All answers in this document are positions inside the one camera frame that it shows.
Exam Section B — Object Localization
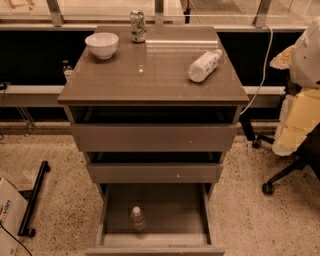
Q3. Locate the white ceramic bowl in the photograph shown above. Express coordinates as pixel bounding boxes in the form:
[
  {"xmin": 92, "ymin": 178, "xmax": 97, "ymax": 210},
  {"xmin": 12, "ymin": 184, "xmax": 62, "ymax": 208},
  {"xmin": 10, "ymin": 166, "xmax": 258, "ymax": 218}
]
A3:
[{"xmin": 85, "ymin": 32, "xmax": 119, "ymax": 59}]

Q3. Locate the grey drawer cabinet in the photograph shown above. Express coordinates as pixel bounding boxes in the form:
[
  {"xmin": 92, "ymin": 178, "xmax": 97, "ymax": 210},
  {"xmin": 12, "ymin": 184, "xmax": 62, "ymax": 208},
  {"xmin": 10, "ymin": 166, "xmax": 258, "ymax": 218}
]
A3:
[{"xmin": 57, "ymin": 25, "xmax": 250, "ymax": 256}]

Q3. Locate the green white drink can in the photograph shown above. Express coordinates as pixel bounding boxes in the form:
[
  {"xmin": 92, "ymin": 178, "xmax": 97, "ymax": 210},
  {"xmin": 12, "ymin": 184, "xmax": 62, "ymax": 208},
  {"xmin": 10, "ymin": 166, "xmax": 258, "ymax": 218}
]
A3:
[{"xmin": 130, "ymin": 10, "xmax": 147, "ymax": 43}]

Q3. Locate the grey middle drawer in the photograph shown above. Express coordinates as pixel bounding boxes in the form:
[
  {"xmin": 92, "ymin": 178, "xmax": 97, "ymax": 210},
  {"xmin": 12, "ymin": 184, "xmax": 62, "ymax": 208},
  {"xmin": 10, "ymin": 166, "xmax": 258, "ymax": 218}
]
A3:
[{"xmin": 87, "ymin": 163, "xmax": 223, "ymax": 184}]

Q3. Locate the cardboard box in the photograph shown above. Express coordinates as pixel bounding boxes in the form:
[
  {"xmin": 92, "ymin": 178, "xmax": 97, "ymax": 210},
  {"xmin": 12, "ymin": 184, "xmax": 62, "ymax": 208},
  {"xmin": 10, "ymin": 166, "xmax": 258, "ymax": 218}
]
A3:
[{"xmin": 0, "ymin": 177, "xmax": 27, "ymax": 256}]

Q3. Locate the black office chair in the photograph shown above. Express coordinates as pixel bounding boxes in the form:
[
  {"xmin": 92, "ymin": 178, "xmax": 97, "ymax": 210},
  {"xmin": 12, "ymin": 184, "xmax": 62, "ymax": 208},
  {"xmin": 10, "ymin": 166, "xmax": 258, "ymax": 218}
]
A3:
[{"xmin": 239, "ymin": 79, "xmax": 320, "ymax": 196}]

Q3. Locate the black wheeled stand base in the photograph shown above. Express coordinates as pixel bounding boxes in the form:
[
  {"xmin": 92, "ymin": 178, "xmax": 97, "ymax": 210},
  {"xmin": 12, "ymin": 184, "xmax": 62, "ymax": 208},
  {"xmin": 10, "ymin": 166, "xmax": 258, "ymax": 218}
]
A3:
[{"xmin": 18, "ymin": 161, "xmax": 51, "ymax": 237}]

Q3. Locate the clear water bottle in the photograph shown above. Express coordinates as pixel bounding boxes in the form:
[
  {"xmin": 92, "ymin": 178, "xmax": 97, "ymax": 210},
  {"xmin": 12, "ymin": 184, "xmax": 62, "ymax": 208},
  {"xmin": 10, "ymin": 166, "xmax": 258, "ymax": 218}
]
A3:
[{"xmin": 131, "ymin": 206, "xmax": 146, "ymax": 231}]

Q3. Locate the white cable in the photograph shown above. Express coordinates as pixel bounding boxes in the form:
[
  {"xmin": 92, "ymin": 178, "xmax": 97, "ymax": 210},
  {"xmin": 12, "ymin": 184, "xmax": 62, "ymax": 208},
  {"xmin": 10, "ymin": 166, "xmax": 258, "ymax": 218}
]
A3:
[{"xmin": 239, "ymin": 24, "xmax": 274, "ymax": 116}]

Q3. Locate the black cable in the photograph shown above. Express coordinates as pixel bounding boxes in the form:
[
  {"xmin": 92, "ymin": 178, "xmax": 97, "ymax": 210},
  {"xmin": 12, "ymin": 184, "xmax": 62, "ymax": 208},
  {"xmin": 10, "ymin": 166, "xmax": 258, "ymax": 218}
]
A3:
[{"xmin": 0, "ymin": 222, "xmax": 34, "ymax": 256}]

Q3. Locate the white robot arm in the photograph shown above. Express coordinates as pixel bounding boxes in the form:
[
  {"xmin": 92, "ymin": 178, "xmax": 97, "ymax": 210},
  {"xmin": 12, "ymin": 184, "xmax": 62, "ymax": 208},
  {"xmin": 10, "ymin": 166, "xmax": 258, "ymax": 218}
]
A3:
[{"xmin": 271, "ymin": 17, "xmax": 320, "ymax": 156}]

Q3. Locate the white bottle lying down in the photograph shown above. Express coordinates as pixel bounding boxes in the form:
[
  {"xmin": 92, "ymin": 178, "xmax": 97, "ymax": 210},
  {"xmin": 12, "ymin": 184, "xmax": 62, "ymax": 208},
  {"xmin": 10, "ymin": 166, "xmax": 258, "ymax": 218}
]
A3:
[{"xmin": 188, "ymin": 49, "xmax": 222, "ymax": 83}]

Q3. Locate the small bottle behind cabinet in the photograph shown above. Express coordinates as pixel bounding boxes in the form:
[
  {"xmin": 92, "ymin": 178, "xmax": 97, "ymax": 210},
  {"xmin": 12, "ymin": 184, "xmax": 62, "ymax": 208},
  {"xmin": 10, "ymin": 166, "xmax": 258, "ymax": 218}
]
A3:
[{"xmin": 62, "ymin": 60, "xmax": 73, "ymax": 80}]

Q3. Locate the grey open bottom drawer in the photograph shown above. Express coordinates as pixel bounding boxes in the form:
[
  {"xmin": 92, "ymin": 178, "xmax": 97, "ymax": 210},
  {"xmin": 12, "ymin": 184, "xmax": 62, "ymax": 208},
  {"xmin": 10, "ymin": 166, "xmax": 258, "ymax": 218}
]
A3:
[{"xmin": 85, "ymin": 182, "xmax": 226, "ymax": 256}]

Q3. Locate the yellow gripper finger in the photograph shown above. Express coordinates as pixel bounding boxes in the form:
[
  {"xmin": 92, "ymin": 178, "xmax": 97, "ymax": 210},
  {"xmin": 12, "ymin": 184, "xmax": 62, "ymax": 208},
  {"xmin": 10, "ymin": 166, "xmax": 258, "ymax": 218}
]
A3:
[
  {"xmin": 272, "ymin": 89, "xmax": 320, "ymax": 156},
  {"xmin": 270, "ymin": 45, "xmax": 295, "ymax": 70}
]

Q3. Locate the grey top drawer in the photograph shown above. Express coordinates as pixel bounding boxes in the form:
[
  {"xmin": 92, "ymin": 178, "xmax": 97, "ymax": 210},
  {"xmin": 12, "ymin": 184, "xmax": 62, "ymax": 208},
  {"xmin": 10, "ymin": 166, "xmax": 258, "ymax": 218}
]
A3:
[{"xmin": 71, "ymin": 124, "xmax": 236, "ymax": 152}]

